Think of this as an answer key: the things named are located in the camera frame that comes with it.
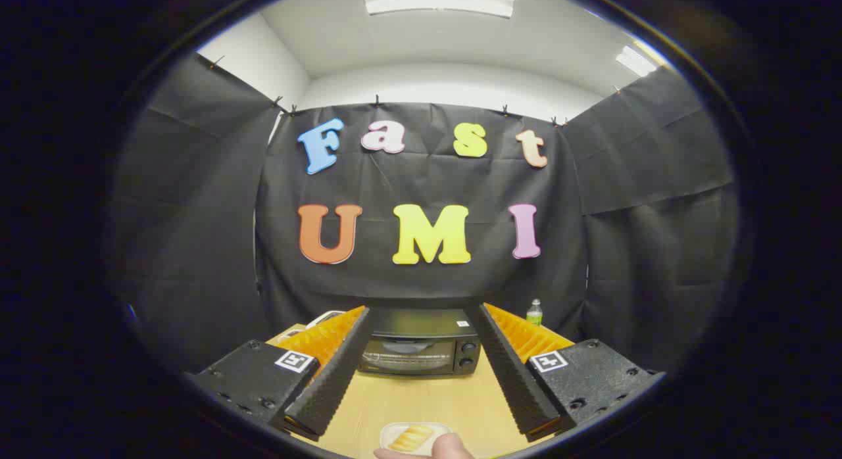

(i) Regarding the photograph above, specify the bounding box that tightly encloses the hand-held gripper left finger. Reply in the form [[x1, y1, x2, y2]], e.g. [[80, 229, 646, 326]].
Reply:
[[187, 306, 371, 442]]

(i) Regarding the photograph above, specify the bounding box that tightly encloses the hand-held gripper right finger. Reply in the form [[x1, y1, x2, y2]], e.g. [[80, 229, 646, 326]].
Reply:
[[466, 303, 666, 443]]

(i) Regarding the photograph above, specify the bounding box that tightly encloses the black toaster oven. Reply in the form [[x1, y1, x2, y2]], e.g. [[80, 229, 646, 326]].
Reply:
[[357, 308, 485, 378]]

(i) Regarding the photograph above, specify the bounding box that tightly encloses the golden bread roll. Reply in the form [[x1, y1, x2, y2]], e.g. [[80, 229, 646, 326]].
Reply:
[[388, 425, 435, 454]]

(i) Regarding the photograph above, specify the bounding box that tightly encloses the white pop-up toaster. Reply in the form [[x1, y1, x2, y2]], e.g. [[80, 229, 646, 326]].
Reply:
[[305, 310, 347, 330]]

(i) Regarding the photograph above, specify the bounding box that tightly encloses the white oval plate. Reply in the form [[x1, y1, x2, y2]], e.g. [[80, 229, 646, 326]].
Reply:
[[380, 422, 455, 458]]

